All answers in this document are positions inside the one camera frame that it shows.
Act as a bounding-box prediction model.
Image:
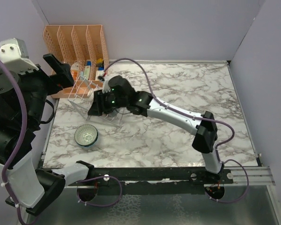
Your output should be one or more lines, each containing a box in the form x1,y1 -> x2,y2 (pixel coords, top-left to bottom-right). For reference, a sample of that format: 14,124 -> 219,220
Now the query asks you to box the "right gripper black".
88,90 -> 128,117

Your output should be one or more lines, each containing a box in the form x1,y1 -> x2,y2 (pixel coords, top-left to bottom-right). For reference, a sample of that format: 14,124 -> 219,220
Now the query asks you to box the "green patterned bowl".
74,124 -> 98,148

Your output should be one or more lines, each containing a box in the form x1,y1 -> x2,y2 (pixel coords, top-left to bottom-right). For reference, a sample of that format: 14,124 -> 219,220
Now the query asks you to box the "orange floral bowl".
87,90 -> 94,97

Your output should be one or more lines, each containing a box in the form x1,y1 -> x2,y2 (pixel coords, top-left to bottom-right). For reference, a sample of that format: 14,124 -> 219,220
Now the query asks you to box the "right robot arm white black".
88,75 -> 224,183

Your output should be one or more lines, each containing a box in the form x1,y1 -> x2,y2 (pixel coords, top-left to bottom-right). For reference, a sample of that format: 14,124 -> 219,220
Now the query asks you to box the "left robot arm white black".
0,53 -> 94,216

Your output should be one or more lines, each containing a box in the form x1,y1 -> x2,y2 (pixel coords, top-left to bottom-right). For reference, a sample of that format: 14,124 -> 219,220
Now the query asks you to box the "green white box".
83,66 -> 91,80

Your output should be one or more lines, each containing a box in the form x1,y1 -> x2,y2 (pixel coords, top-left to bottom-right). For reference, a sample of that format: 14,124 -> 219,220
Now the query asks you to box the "white label box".
96,70 -> 104,80

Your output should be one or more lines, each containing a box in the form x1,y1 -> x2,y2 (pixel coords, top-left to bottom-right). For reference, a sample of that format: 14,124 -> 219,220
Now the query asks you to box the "orange plastic desk organizer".
43,25 -> 109,99

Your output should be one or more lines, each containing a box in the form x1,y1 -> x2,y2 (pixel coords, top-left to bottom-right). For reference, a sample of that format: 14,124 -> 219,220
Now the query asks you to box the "white wire dish rack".
67,75 -> 127,127

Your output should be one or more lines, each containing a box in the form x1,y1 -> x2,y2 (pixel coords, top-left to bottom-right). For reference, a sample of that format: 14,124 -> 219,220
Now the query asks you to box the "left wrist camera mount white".
0,38 -> 39,75

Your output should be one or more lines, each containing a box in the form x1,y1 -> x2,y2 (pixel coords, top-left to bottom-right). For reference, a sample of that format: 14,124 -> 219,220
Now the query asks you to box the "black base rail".
67,164 -> 234,196

